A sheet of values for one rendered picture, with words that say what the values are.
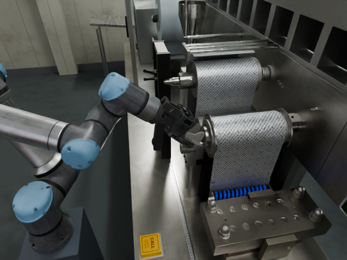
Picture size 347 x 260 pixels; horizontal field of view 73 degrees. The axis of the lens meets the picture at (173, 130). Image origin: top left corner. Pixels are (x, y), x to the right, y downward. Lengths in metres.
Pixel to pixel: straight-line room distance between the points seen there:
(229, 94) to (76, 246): 0.80
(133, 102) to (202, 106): 0.39
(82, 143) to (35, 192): 0.37
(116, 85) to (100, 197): 1.74
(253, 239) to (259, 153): 0.27
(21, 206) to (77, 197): 1.46
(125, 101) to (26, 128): 0.23
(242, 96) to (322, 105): 0.29
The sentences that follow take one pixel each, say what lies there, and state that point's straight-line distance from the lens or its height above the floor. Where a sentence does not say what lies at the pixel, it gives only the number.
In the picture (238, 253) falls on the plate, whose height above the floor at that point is 0.92.
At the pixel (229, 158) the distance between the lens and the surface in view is 0.81.
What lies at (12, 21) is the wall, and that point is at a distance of 4.64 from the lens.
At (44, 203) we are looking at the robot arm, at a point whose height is 1.12.
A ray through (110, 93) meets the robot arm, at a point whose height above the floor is 1.47.
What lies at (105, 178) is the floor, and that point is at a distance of 2.39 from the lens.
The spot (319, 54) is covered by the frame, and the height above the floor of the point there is 1.49.
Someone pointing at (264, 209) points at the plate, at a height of 1.03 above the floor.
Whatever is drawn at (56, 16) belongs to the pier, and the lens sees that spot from 4.29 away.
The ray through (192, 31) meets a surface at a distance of 1.34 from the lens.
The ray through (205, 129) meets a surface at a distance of 0.76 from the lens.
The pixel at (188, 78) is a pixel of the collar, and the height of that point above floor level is 1.35.
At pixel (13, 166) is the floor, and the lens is 2.89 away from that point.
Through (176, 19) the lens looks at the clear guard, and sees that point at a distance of 1.62.
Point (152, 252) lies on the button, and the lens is 0.91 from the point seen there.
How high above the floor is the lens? 1.75
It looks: 38 degrees down
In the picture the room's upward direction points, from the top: straight up
